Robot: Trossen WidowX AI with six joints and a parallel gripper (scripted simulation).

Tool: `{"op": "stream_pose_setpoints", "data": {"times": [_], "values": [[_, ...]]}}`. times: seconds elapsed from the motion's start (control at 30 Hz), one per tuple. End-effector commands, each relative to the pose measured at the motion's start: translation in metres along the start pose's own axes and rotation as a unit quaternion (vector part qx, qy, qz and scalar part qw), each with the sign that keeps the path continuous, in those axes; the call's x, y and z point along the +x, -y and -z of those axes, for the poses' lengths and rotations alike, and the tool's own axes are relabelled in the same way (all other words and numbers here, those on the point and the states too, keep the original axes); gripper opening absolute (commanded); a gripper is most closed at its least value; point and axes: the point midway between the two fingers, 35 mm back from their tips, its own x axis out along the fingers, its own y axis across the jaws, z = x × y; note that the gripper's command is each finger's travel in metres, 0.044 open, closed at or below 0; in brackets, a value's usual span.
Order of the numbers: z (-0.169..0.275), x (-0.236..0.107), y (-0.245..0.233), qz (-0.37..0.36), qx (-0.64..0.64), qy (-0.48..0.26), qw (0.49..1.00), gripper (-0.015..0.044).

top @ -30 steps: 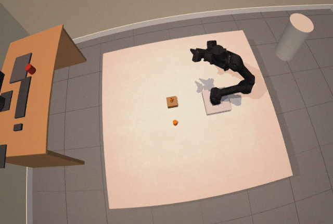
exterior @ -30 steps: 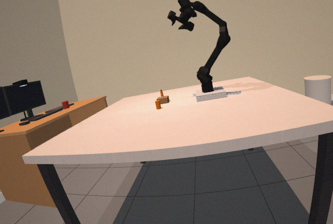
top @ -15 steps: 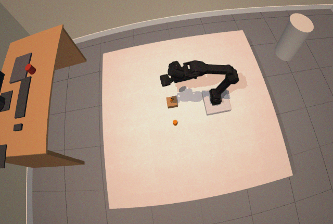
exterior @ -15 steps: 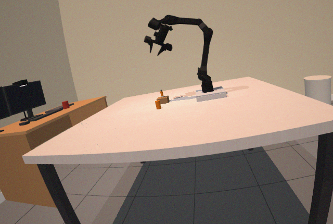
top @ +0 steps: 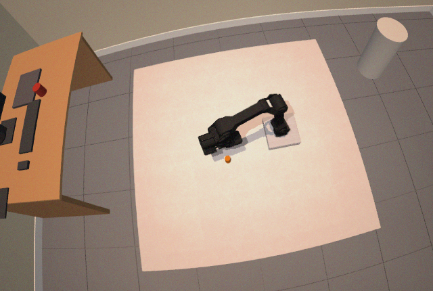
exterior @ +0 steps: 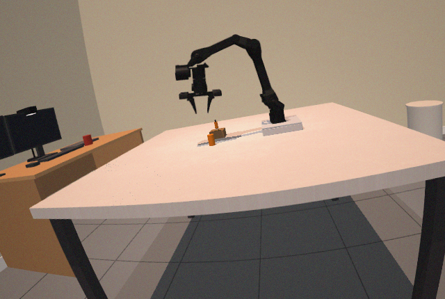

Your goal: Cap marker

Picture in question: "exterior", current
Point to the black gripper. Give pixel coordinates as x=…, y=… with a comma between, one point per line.
x=199, y=87

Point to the brown block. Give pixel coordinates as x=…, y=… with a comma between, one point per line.
x=221, y=133

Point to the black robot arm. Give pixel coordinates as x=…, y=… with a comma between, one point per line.
x=252, y=46

